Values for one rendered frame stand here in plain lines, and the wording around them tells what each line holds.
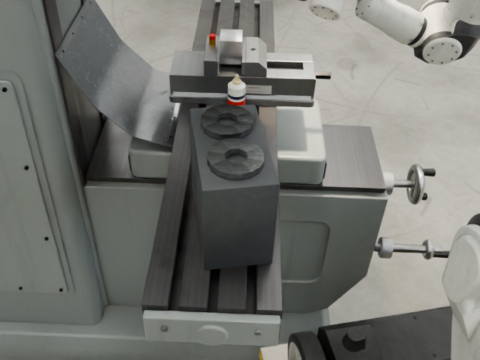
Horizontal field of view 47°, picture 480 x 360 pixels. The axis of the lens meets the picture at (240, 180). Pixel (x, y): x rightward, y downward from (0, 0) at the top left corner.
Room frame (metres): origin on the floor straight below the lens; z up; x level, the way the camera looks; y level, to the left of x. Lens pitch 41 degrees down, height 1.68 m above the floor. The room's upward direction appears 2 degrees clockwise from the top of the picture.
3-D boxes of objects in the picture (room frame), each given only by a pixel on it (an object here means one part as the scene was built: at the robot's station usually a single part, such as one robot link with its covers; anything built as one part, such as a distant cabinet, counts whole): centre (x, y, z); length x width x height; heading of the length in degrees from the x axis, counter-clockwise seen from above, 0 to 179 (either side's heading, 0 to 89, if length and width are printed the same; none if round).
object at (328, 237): (1.20, 0.01, 0.43); 0.80 x 0.30 x 0.60; 90
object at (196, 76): (1.19, 0.00, 0.99); 0.35 x 0.15 x 0.11; 90
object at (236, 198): (0.72, 0.02, 1.03); 0.22 x 0.12 x 0.20; 10
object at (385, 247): (1.05, -0.50, 0.51); 0.22 x 0.06 x 0.06; 90
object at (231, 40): (1.19, 0.03, 1.05); 0.06 x 0.05 x 0.06; 0
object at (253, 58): (1.19, -0.02, 1.02); 0.12 x 0.06 x 0.04; 0
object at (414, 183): (1.19, -0.47, 0.63); 0.16 x 0.12 x 0.12; 90
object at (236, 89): (1.07, 0.02, 0.99); 0.04 x 0.04 x 0.11
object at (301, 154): (1.20, 0.03, 0.79); 0.50 x 0.35 x 0.12; 90
